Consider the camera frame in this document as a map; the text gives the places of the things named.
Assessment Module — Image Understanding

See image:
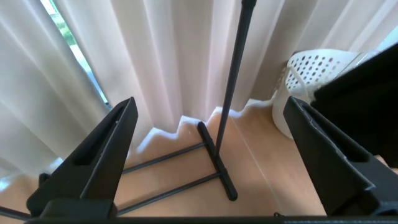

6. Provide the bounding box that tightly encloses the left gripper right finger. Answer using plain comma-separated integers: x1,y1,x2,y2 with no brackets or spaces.
283,95,398,217

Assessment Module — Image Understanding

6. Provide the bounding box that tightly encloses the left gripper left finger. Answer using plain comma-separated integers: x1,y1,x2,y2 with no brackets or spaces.
26,96,139,218

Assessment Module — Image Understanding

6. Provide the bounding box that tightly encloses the white laundry basket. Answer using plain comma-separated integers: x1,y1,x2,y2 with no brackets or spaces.
272,49,382,139

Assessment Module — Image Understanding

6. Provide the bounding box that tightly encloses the black clothes rack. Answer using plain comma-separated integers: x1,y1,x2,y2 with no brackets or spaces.
0,0,258,222

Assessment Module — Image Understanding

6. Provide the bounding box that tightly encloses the beige curtain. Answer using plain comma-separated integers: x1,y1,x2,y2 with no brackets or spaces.
0,0,398,184

